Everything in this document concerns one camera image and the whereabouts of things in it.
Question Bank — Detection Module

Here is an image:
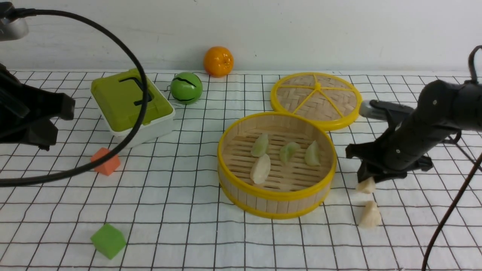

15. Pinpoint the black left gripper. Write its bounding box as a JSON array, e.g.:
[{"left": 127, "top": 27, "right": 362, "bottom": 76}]
[{"left": 0, "top": 65, "right": 75, "bottom": 151}]

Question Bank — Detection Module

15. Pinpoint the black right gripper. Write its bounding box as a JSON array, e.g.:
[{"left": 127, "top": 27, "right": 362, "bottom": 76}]
[{"left": 345, "top": 113, "right": 461, "bottom": 183}]

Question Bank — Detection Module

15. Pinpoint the white dumpling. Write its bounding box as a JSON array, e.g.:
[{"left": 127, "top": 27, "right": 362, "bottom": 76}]
[
  {"left": 356, "top": 177, "right": 376, "bottom": 194},
  {"left": 250, "top": 153, "right": 272, "bottom": 184},
  {"left": 358, "top": 201, "right": 382, "bottom": 228}
]

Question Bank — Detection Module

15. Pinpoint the pale green dumpling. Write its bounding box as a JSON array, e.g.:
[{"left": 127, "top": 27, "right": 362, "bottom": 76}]
[
  {"left": 251, "top": 133, "right": 269, "bottom": 157},
  {"left": 304, "top": 140, "right": 321, "bottom": 166},
  {"left": 279, "top": 142, "right": 301, "bottom": 165}
]

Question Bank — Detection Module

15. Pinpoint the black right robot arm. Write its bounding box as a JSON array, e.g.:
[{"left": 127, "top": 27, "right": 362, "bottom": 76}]
[{"left": 345, "top": 79, "right": 482, "bottom": 183}]

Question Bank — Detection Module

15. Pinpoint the bamboo steamer lid yellow rim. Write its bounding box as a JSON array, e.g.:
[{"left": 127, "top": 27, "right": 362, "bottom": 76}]
[{"left": 270, "top": 72, "right": 363, "bottom": 131}]

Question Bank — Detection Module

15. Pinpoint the bamboo steamer tray yellow rim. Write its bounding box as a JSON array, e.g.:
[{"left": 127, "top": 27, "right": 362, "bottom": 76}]
[{"left": 217, "top": 111, "right": 337, "bottom": 219}]

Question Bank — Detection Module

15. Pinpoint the green lidded white box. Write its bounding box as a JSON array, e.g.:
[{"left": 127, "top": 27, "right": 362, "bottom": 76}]
[{"left": 90, "top": 68, "right": 175, "bottom": 149}]

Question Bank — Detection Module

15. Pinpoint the orange foam cube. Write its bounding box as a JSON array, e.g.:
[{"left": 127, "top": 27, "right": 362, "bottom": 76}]
[{"left": 90, "top": 148, "right": 121, "bottom": 176}]

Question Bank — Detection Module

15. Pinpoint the green foam cube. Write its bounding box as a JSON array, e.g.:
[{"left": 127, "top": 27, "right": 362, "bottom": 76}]
[{"left": 90, "top": 223, "right": 127, "bottom": 260}]

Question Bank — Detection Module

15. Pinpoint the white checkered tablecloth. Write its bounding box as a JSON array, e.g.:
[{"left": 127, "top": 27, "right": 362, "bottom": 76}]
[{"left": 0, "top": 70, "right": 482, "bottom": 271}]

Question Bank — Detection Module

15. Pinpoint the green toy ball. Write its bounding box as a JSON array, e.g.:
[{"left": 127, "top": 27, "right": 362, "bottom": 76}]
[{"left": 170, "top": 72, "right": 203, "bottom": 105}]

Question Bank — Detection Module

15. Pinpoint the orange toy fruit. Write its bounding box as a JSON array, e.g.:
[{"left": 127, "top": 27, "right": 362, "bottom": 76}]
[{"left": 203, "top": 46, "right": 234, "bottom": 78}]

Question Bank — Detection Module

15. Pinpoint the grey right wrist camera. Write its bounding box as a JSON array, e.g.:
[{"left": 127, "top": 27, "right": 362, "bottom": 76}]
[{"left": 358, "top": 99, "right": 415, "bottom": 123}]

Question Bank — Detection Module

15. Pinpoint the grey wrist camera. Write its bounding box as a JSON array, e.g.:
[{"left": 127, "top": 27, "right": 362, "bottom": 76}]
[
  {"left": 0, "top": 2, "right": 29, "bottom": 41},
  {"left": 358, "top": 99, "right": 415, "bottom": 123}
]

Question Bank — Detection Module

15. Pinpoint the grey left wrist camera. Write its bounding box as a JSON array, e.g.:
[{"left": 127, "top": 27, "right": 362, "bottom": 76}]
[{"left": 0, "top": 2, "right": 29, "bottom": 41}]

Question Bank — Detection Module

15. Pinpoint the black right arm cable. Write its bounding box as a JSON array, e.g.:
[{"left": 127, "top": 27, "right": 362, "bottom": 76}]
[{"left": 421, "top": 45, "right": 482, "bottom": 271}]

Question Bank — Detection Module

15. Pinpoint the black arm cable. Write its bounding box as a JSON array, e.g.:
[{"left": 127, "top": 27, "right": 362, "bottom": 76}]
[
  {"left": 421, "top": 45, "right": 482, "bottom": 271},
  {"left": 0, "top": 8, "right": 149, "bottom": 187}
]

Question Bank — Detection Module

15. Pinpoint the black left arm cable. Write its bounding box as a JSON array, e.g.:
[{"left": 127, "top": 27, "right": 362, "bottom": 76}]
[{"left": 0, "top": 8, "right": 149, "bottom": 187}]

